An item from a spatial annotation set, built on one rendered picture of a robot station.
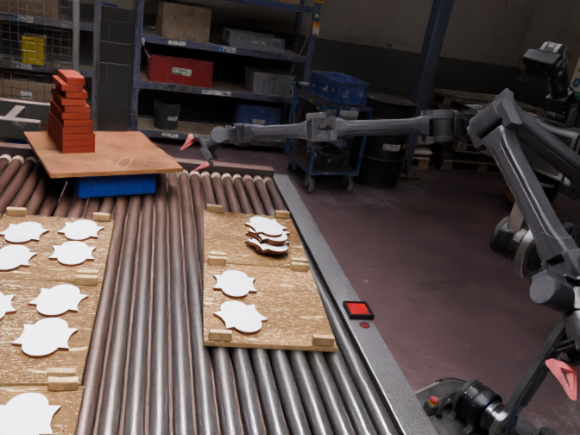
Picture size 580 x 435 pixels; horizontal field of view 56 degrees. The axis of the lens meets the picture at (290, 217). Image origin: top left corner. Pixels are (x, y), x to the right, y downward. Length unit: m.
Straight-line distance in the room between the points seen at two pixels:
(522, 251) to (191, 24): 4.70
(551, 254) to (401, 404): 0.49
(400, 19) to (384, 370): 6.12
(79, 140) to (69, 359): 1.16
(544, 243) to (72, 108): 1.72
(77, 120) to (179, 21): 3.76
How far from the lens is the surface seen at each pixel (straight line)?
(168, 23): 5.92
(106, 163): 2.23
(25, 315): 1.51
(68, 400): 1.26
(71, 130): 2.30
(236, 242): 1.92
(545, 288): 1.17
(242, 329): 1.46
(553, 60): 1.63
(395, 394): 1.43
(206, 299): 1.58
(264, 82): 6.13
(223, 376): 1.35
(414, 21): 7.38
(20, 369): 1.35
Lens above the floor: 1.78
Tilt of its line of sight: 23 degrees down
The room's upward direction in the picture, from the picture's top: 10 degrees clockwise
